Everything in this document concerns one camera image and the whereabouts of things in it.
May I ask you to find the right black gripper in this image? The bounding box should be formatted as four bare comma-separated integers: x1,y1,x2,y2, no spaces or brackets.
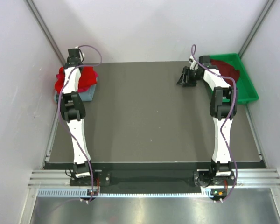
176,67,202,88

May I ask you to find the bright red t-shirt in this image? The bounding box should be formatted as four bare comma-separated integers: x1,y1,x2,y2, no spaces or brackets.
55,66,98,94

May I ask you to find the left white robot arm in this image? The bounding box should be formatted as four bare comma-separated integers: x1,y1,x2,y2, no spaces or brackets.
57,47,97,185

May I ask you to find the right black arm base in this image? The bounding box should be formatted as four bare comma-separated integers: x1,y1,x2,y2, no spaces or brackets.
193,169,235,188

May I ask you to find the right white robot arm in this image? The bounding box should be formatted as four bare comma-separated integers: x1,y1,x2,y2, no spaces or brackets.
176,55,238,187

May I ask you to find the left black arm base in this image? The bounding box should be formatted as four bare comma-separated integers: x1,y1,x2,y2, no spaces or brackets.
69,170,111,187

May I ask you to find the dark red t-shirt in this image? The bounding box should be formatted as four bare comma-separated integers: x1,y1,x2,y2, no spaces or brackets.
210,59,240,83

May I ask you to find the green plastic bin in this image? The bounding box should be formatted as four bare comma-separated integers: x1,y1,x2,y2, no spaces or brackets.
210,53,259,104

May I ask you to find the folded grey-blue t-shirt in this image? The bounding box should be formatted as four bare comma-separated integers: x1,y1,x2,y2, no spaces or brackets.
54,84,97,103

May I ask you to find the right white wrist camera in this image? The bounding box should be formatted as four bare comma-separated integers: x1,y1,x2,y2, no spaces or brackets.
189,55,198,70

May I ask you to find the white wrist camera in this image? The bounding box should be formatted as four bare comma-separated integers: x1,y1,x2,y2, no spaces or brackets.
75,46,85,58
189,55,198,70

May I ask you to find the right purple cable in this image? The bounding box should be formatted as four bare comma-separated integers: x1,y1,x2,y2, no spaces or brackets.
190,44,238,203

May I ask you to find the purple cable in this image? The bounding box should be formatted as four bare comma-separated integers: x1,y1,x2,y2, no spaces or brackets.
190,44,238,203
57,44,103,203

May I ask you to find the right corner aluminium post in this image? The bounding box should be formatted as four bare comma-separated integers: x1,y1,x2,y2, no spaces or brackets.
238,0,276,58

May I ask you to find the corner aluminium post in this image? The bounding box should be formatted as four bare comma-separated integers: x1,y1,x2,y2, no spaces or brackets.
238,0,276,58
24,0,66,65

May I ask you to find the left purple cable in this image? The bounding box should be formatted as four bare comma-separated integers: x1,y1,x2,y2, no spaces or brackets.
57,44,103,203

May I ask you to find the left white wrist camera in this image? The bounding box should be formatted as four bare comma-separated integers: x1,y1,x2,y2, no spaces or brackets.
75,46,85,58

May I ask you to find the aluminium frame rail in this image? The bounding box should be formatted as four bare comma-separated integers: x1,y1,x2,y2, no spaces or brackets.
28,169,280,188

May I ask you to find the left corner aluminium post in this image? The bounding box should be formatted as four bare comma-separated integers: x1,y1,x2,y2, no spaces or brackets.
24,0,66,65

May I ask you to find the slotted cable duct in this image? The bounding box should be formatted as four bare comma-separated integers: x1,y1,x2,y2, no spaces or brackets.
38,188,214,198

